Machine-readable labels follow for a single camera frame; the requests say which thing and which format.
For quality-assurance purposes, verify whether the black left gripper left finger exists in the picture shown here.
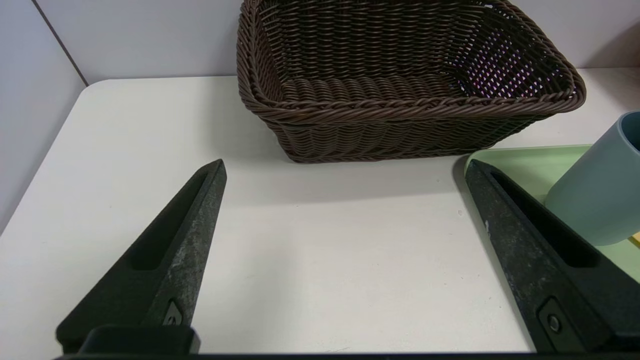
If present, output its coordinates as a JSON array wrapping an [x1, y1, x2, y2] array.
[[56, 159, 227, 353]]

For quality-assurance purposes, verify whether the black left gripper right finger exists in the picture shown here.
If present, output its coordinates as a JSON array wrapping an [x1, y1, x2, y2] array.
[[465, 159, 640, 353]]

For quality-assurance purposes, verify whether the dark brown wicker basket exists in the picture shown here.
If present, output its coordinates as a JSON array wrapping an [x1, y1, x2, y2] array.
[[236, 0, 587, 164]]

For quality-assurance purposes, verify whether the blue-grey plastic cup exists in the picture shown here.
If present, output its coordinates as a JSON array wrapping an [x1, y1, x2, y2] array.
[[544, 111, 640, 247]]

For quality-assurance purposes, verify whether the light green plastic tray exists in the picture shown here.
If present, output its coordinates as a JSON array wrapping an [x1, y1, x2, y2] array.
[[464, 145, 640, 283]]

